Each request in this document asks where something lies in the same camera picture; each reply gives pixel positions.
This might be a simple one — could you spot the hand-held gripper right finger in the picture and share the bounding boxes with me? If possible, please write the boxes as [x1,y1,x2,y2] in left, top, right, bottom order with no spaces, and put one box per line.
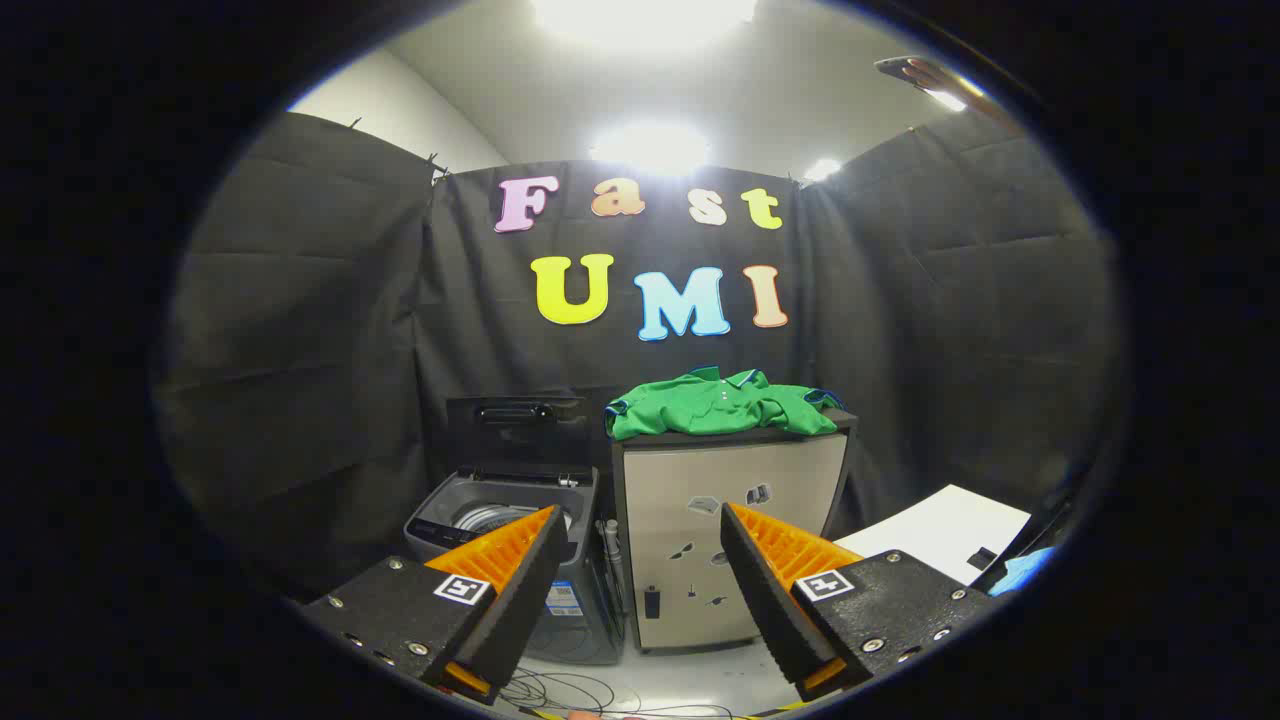
[720,502,1001,701]

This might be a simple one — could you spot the grey washing machine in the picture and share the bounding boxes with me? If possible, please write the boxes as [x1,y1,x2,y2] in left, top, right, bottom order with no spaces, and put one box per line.
[403,465,626,666]

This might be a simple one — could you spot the beige cabinet with dark top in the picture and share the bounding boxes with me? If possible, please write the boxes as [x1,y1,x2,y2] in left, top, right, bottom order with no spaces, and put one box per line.
[610,408,859,653]

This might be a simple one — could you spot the grey drain hose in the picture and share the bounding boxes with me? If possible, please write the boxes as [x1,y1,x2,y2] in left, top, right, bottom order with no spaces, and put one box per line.
[597,518,626,611]

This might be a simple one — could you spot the white flat board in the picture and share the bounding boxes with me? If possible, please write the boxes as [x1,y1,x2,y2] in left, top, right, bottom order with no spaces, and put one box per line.
[835,484,1031,586]

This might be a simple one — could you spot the tangle of thin cables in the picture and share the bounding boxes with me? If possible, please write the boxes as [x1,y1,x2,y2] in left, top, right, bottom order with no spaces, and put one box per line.
[495,668,761,720]

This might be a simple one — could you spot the large ceiling light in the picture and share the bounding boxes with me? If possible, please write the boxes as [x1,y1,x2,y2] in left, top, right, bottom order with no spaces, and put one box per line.
[530,0,761,51]

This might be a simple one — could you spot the light blue item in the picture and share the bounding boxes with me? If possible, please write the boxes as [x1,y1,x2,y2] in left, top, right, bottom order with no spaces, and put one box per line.
[995,545,1056,596]

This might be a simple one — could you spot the round ceiling light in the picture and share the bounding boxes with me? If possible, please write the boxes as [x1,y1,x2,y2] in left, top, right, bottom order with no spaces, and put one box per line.
[590,120,711,176]

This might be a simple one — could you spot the green polo shirt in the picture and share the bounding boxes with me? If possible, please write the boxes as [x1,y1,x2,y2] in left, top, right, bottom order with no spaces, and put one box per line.
[604,367,843,441]

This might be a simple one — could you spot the dark overhead fixture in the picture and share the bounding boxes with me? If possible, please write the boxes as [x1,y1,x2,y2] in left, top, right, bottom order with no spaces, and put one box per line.
[875,55,1001,116]

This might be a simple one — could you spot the black backdrop cloth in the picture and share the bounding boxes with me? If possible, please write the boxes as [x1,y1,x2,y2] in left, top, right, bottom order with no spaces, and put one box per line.
[150,110,1121,601]

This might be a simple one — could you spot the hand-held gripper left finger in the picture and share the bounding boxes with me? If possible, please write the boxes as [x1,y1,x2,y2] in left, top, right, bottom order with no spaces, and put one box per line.
[300,505,569,706]

